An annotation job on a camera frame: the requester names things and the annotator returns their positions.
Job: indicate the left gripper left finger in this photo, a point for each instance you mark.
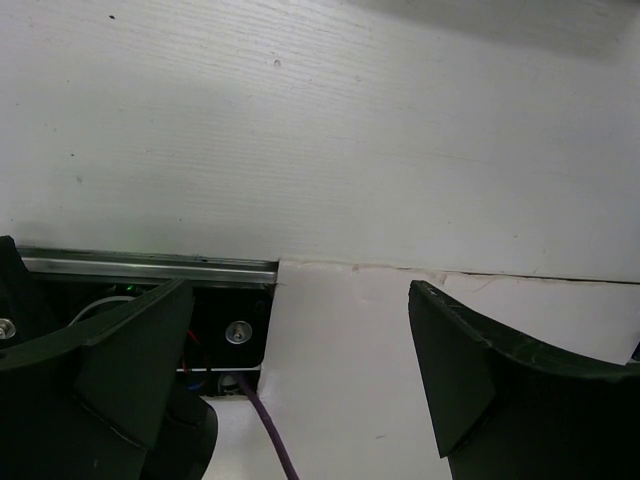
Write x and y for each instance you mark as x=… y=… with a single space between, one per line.
x=87 y=401

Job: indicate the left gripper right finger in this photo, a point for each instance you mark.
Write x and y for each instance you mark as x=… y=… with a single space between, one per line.
x=504 y=405

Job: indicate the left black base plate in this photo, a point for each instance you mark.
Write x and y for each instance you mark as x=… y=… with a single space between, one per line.
x=231 y=314

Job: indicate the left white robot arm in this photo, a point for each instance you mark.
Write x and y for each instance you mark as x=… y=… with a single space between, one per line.
x=341 y=343

